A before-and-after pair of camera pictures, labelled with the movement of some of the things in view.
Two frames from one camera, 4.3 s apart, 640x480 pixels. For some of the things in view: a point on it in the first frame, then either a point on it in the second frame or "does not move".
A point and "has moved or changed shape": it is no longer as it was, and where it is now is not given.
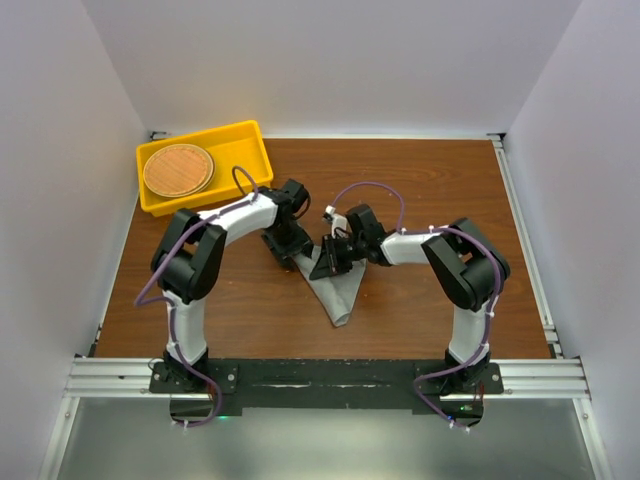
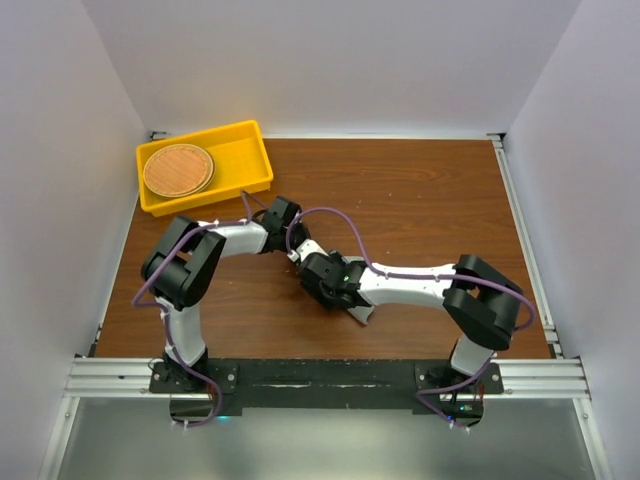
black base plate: x=417 y=385 does not move
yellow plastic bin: x=190 y=171 does not move
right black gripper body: x=347 y=251 → x=321 y=296
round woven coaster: x=178 y=170 does not move
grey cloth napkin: x=337 y=292 has moved or changed shape
